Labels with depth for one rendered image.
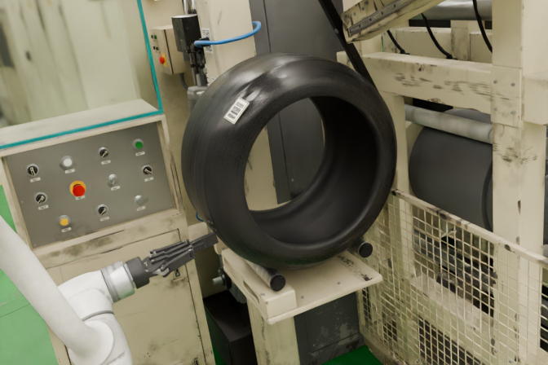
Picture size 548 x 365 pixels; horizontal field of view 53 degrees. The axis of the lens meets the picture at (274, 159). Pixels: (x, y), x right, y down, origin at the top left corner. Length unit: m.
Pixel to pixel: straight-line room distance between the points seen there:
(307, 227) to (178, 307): 0.70
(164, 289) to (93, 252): 0.31
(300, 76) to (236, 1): 0.42
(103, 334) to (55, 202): 0.78
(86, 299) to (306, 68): 0.76
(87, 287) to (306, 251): 0.55
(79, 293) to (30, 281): 0.25
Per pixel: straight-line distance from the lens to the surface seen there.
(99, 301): 1.39
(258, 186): 1.77
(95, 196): 1.99
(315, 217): 1.73
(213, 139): 1.30
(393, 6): 1.52
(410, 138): 2.30
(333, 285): 1.62
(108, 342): 1.31
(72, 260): 2.01
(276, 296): 1.50
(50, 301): 1.19
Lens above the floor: 1.67
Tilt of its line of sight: 19 degrees down
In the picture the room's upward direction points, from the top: 8 degrees counter-clockwise
